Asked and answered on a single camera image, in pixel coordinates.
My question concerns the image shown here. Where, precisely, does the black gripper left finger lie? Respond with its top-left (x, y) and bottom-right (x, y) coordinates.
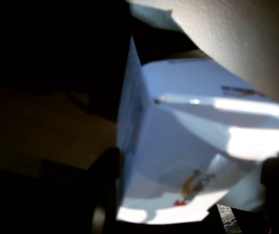
top-left (90, 147), bottom-right (125, 234)

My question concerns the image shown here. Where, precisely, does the white servo box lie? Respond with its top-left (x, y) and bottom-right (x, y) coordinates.
top-left (116, 35), bottom-right (279, 225)

